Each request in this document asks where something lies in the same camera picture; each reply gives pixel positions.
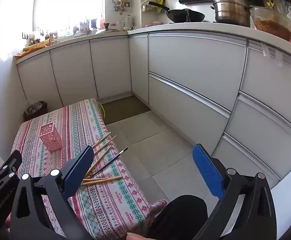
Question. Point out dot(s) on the pink perforated utensil holder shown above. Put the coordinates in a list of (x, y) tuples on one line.
[(50, 138)]

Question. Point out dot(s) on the dark chopstick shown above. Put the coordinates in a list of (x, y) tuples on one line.
[(113, 158)]

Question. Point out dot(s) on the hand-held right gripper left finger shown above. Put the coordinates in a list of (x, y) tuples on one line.
[(77, 173)]

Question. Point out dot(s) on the glass bowl with food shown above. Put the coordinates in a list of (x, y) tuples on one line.
[(273, 25)]

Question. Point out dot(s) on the person's black trouser leg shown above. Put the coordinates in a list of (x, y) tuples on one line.
[(180, 217)]

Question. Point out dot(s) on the wall rack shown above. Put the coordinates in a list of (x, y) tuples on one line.
[(147, 7)]

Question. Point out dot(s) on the wall faucet pipes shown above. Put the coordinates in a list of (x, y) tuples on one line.
[(120, 3)]

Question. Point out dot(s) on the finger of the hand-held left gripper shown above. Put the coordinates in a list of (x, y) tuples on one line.
[(3, 192)]

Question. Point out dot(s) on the brown floor mat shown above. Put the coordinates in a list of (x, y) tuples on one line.
[(125, 108)]

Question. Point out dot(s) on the pink floral slipper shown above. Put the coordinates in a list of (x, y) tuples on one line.
[(158, 207)]

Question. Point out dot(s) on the black wok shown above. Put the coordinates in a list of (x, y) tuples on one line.
[(185, 15)]

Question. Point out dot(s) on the yellow plastic object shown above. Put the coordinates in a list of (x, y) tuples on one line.
[(102, 110)]

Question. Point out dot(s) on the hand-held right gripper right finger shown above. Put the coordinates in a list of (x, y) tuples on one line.
[(208, 172)]

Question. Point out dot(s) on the striped patterned tablecloth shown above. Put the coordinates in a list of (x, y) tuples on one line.
[(110, 200)]

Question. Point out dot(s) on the white kitchen base cabinets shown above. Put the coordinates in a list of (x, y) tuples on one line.
[(190, 72)]

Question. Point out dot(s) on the dark trash bin with bag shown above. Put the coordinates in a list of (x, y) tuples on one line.
[(35, 110)]

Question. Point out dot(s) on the white bottle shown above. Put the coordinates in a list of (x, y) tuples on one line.
[(128, 22)]

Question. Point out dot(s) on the steel steamer pot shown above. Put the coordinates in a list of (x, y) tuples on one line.
[(231, 10)]

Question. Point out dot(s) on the row of windowsill bottles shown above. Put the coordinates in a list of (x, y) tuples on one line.
[(83, 27)]

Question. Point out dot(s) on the yellow packet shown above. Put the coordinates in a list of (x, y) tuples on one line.
[(161, 4)]

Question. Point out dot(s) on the yellow bag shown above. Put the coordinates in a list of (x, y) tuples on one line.
[(36, 46)]

